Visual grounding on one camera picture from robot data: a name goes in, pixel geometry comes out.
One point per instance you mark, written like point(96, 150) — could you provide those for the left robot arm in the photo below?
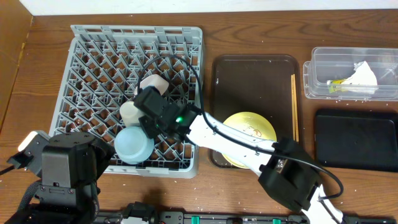
point(68, 166)

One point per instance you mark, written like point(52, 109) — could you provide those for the green yellow wrapper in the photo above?
point(337, 86)

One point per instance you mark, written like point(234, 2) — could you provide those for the pink white bowl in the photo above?
point(156, 81)

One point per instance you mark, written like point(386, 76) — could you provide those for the white napkin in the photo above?
point(363, 80)

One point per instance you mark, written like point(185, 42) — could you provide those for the light blue bowl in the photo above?
point(133, 146)

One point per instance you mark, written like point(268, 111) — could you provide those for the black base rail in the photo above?
point(142, 213)

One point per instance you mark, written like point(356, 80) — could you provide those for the clear plastic waste bin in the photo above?
point(335, 63)

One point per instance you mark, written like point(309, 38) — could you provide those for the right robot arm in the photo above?
point(285, 170)

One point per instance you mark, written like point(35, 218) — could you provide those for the grey plastic dish rack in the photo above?
point(105, 63)

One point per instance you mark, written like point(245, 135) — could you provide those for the yellow plate with scraps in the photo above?
point(252, 124)

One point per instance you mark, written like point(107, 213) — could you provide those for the black tray bin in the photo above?
point(356, 139)

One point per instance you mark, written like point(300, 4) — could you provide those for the dark brown serving tray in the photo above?
point(256, 83)

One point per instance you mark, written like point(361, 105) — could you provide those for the white plastic cup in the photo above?
point(130, 114)

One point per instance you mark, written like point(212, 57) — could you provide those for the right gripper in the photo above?
point(146, 123)

